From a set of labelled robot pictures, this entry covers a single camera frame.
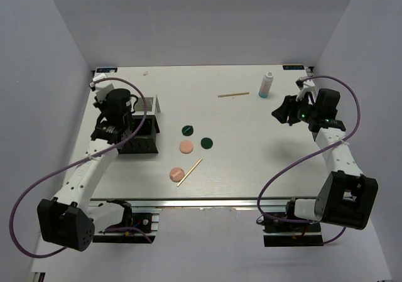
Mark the pink round puff upper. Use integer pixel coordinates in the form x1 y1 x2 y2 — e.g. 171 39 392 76
179 141 193 154

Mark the blue table label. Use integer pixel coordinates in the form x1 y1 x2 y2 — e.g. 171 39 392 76
95 68 117 73
282 65 305 70

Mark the left blue table label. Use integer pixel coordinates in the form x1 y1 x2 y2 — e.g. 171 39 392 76
95 68 117 73

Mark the black mesh organizer box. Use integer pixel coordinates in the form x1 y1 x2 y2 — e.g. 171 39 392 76
119 115 160 155

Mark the purple cable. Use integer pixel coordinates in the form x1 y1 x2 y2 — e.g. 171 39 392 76
9 76 156 259
257 75 362 245

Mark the green round compact left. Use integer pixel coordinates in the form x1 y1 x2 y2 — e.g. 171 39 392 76
182 125 194 136

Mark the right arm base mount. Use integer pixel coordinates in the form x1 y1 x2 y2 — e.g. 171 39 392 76
256 198 323 247

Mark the pink round puff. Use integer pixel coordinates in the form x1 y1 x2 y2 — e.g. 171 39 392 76
179 141 193 154
170 167 185 183

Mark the white mesh organizer box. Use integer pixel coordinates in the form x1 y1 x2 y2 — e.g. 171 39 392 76
132 95 161 115

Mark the green round compact right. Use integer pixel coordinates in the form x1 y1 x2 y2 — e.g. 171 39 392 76
200 138 214 149

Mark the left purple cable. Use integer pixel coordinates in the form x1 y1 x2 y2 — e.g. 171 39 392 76
9 76 156 259

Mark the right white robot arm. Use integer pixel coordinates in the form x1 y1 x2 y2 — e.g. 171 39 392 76
272 89 378 231

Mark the wooden stick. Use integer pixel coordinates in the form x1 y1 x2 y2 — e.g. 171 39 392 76
218 92 249 98
177 158 203 187

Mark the green round compact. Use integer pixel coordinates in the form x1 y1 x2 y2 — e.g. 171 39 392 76
182 125 194 136
200 138 214 149

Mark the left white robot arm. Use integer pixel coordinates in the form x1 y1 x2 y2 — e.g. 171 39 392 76
37 89 134 251

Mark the pink round puff lower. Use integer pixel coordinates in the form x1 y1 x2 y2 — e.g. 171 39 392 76
170 167 185 183

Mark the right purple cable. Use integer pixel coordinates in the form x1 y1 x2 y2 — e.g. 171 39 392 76
257 75 362 245

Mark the white pink blue bottle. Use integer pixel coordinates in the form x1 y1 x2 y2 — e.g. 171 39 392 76
258 72 274 99

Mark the right blue table label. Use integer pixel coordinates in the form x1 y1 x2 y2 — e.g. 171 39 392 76
282 65 305 70

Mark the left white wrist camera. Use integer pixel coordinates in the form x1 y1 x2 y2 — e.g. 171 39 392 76
89 73 114 104

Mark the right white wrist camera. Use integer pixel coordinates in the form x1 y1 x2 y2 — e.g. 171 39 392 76
296 77 317 101

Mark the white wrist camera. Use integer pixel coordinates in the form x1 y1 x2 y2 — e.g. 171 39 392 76
296 77 317 101
89 73 114 104

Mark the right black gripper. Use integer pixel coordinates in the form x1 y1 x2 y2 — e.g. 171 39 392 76
271 92 318 124

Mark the wooden stick near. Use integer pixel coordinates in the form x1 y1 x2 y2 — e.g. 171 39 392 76
177 158 203 187

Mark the wooden stick far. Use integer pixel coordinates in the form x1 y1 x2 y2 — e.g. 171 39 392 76
218 92 249 98

